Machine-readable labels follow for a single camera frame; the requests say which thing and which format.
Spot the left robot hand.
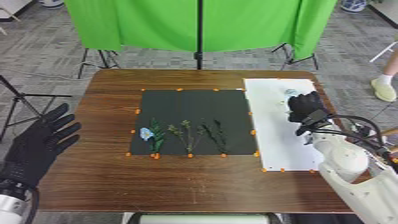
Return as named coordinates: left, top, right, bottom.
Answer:
left=0, top=102, right=84, bottom=193

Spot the white sheet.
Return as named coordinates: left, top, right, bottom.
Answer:
left=242, top=77, right=329, bottom=174

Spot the pale grey bar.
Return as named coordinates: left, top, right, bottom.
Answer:
left=127, top=213, right=285, bottom=224

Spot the black backdrop stand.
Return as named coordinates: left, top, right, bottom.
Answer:
left=75, top=47, right=123, bottom=80
left=271, top=42, right=322, bottom=71

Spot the black tripod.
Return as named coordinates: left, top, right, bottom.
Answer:
left=0, top=74, right=75, bottom=143

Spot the black pole stand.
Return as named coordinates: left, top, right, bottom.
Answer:
left=193, top=0, right=207, bottom=71

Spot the black cable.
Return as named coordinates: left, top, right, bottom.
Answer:
left=329, top=114, right=388, bottom=149

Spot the dark mat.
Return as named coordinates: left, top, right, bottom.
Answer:
left=127, top=88, right=262, bottom=157

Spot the blue flower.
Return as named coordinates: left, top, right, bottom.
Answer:
left=139, top=127, right=157, bottom=142

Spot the green sprig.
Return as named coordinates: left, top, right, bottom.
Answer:
left=166, top=119, right=207, bottom=155
left=201, top=118, right=232, bottom=155
left=148, top=117, right=169, bottom=155

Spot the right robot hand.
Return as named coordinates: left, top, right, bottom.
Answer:
left=287, top=90, right=333, bottom=124

